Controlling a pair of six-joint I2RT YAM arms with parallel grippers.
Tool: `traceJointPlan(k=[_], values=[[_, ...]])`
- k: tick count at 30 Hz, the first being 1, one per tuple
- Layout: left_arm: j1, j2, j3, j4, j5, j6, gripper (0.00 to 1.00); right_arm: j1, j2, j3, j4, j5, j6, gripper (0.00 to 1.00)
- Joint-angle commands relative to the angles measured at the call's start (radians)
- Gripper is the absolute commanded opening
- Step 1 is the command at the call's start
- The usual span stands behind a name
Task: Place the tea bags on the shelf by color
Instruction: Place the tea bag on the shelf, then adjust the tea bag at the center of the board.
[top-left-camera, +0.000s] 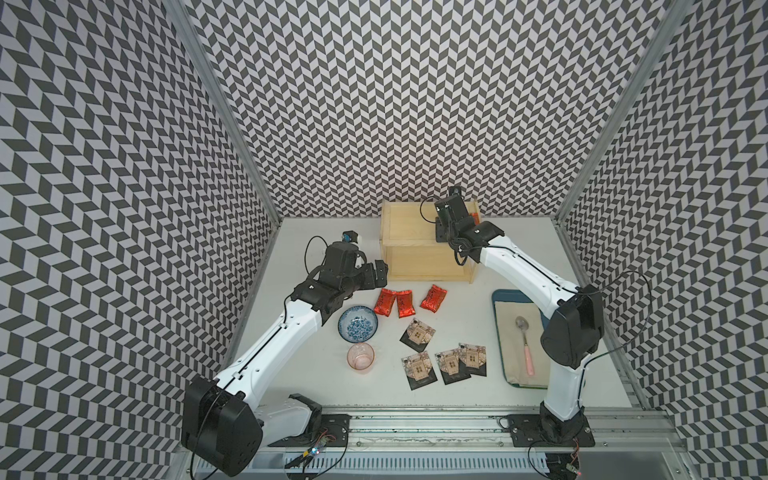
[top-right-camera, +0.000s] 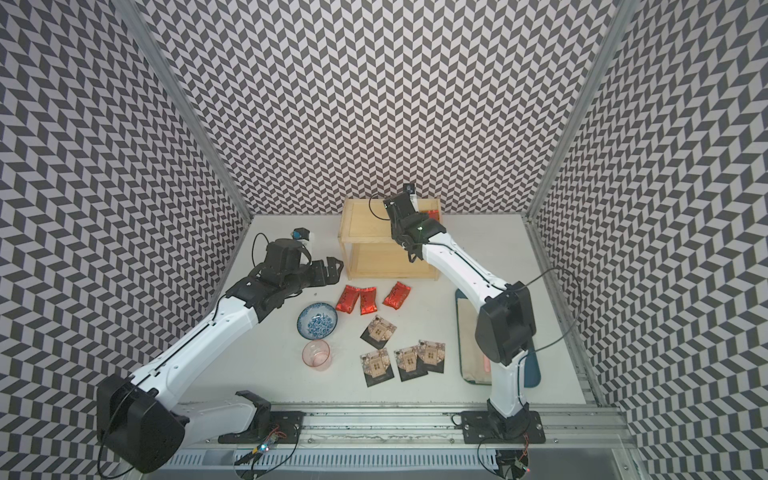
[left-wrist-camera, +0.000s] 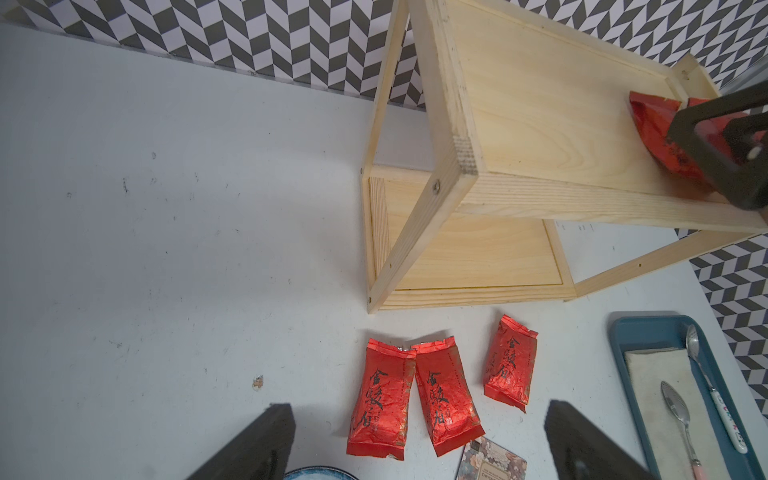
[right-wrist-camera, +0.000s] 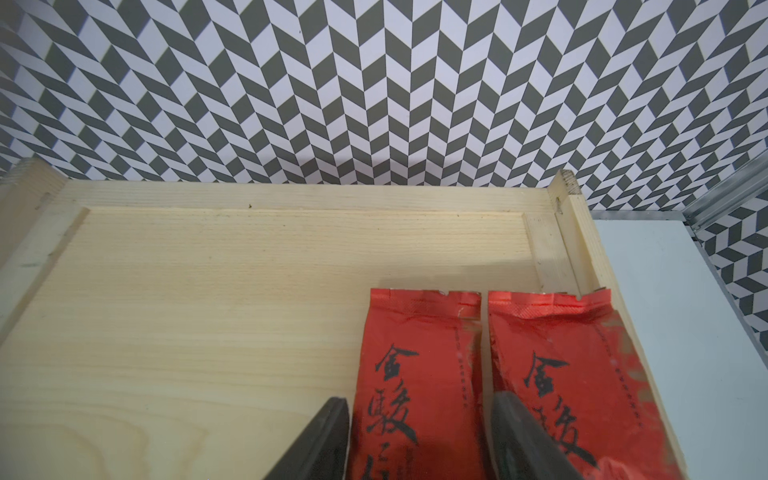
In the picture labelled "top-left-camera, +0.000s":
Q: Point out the pink handled metal spoon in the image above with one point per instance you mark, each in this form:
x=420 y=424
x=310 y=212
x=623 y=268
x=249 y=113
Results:
x=522 y=325

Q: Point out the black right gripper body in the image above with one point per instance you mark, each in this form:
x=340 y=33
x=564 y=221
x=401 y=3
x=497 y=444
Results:
x=442 y=230

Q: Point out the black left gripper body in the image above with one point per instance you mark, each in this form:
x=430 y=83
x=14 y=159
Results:
x=362 y=277

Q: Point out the black tea bag house print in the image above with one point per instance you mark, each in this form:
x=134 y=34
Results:
x=417 y=335
x=474 y=358
x=419 y=370
x=451 y=366

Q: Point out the aluminium mounting rail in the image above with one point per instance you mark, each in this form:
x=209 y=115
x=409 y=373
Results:
x=474 y=443

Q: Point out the pink translucent cup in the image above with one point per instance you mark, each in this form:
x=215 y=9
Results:
x=360 y=357

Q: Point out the blue patterned ceramic bowl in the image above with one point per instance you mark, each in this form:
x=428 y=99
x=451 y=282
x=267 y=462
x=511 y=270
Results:
x=358 y=324

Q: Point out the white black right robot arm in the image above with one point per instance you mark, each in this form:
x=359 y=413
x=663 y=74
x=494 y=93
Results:
x=575 y=318

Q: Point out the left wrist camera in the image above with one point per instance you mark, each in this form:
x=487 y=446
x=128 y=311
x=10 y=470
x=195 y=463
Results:
x=350 y=236

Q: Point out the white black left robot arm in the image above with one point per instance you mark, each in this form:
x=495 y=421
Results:
x=224 y=419

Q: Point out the teal tray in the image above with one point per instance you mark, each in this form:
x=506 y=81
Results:
x=504 y=297

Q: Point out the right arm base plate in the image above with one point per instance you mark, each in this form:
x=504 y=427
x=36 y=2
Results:
x=528 y=430

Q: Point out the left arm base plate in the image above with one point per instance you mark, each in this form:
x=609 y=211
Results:
x=334 y=426

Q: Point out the light wooden two-tier shelf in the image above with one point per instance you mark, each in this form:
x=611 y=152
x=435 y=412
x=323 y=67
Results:
x=408 y=245

